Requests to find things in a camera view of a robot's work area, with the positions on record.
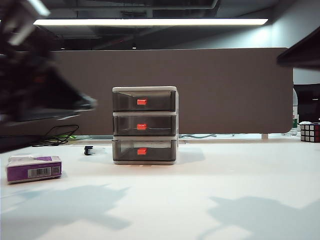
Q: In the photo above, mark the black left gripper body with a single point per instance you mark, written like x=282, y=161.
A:
x=37, y=92

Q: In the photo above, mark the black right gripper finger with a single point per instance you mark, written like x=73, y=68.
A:
x=303, y=56

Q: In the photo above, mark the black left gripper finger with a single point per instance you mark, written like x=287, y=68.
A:
x=86, y=102

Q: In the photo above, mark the purple napkin pack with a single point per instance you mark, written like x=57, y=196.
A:
x=22, y=171

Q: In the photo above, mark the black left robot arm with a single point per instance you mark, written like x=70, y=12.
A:
x=15, y=30

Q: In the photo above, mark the black office chair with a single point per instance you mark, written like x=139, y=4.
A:
x=307, y=102

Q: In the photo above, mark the Rubik's cube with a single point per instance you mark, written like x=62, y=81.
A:
x=310, y=132

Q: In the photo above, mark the brown desk partition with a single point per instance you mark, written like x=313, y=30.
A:
x=225, y=95

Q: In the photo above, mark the long ceiling light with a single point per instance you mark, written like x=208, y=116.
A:
x=150, y=22

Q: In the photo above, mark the white drawer cabinet frame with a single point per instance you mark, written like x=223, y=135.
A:
x=177, y=125

